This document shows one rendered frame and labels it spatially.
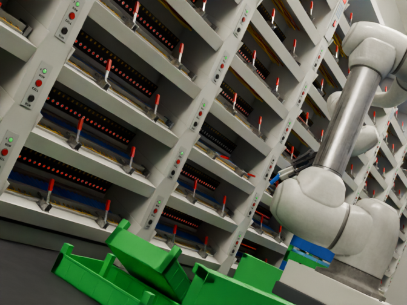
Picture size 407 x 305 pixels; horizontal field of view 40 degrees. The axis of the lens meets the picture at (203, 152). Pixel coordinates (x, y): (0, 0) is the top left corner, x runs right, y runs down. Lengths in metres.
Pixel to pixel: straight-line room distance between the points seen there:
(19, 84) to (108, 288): 0.54
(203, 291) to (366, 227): 0.78
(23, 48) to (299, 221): 0.90
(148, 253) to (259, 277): 1.13
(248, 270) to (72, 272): 1.21
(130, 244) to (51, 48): 0.54
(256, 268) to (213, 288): 1.44
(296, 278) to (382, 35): 0.83
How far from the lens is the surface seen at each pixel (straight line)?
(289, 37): 2.78
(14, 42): 1.41
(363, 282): 1.72
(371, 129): 2.39
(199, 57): 2.04
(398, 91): 2.06
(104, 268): 1.59
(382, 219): 1.72
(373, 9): 3.25
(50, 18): 1.46
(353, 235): 1.70
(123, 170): 1.81
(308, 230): 1.69
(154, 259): 1.39
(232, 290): 1.06
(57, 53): 1.48
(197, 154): 2.07
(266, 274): 2.47
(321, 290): 1.66
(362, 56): 1.88
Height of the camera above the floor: 0.30
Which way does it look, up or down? 5 degrees up
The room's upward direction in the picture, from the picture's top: 25 degrees clockwise
